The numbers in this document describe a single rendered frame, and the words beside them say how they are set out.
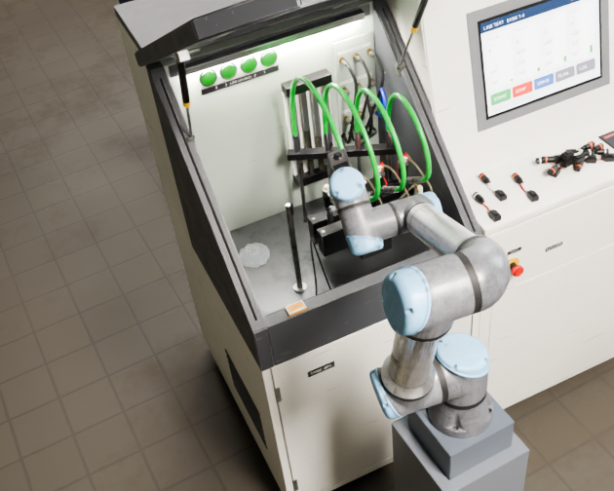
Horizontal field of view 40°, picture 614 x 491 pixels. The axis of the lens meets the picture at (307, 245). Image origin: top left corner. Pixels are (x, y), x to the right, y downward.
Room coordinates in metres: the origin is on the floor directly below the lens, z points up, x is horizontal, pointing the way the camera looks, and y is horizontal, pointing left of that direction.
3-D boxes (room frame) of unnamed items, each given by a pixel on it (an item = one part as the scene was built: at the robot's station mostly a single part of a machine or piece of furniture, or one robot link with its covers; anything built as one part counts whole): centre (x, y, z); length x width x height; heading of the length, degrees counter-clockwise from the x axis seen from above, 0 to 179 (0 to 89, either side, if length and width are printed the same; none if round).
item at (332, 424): (1.58, -0.16, 0.44); 0.65 x 0.02 x 0.68; 110
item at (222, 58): (2.07, 0.01, 1.43); 0.54 x 0.03 x 0.02; 110
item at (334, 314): (1.60, -0.16, 0.87); 0.62 x 0.04 x 0.16; 110
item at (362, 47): (2.15, -0.21, 1.20); 0.13 x 0.03 x 0.31; 110
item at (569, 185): (1.92, -0.78, 0.96); 0.70 x 0.22 x 0.03; 110
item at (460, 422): (1.17, -0.31, 0.95); 0.15 x 0.15 x 0.10
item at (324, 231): (1.86, -0.19, 0.91); 0.34 x 0.10 x 0.15; 110
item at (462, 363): (1.17, -0.30, 1.07); 0.13 x 0.12 x 0.14; 103
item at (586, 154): (1.93, -0.82, 1.01); 0.23 x 0.11 x 0.06; 110
